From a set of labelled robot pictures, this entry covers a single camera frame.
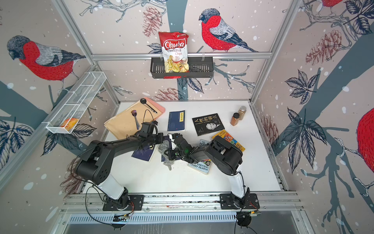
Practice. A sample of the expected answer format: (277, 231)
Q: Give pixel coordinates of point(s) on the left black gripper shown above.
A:
(160, 135)

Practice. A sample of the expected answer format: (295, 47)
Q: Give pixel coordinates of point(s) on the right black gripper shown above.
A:
(169, 154)

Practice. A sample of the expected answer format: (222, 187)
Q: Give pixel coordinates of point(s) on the grey striped cloth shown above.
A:
(170, 161)

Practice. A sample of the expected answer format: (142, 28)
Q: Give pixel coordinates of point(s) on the dark blue book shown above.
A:
(167, 145)
(144, 154)

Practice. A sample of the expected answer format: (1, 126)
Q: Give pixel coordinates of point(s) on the colourful treehouse book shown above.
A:
(202, 166)

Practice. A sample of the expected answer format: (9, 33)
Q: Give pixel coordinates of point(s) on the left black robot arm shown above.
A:
(96, 163)

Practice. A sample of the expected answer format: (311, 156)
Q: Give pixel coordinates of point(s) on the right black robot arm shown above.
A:
(226, 156)

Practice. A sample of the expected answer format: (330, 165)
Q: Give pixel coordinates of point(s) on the blue book yellow label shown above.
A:
(176, 121)

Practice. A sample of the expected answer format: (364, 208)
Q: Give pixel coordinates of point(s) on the black book with face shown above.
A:
(208, 124)

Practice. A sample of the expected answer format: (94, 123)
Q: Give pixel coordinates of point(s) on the yellow orange treehouse book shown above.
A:
(229, 138)

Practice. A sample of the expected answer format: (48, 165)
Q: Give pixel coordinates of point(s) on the pink tray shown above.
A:
(144, 110)

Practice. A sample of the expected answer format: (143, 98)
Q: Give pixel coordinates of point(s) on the iridescent purple spoon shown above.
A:
(134, 114)

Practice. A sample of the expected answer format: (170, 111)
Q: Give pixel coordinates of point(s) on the tan paper sheet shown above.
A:
(116, 125)

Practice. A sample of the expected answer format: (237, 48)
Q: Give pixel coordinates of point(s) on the black spoon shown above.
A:
(144, 102)

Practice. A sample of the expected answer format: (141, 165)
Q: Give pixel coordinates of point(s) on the brown spice jar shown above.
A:
(235, 119)

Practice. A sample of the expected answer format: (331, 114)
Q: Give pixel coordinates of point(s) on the tan spice jar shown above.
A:
(242, 112)

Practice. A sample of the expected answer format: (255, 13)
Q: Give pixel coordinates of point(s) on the orange packet in shelf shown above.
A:
(69, 124)

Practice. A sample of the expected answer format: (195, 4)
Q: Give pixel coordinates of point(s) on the red cassava chips bag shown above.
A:
(175, 51)

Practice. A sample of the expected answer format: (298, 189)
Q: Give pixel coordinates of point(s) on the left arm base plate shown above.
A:
(124, 203)

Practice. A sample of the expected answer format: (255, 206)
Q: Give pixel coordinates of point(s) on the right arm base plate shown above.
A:
(231, 202)

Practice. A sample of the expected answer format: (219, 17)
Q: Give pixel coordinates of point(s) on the white wire shelf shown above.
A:
(77, 101)

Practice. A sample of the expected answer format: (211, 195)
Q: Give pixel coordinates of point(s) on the black wall basket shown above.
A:
(199, 67)

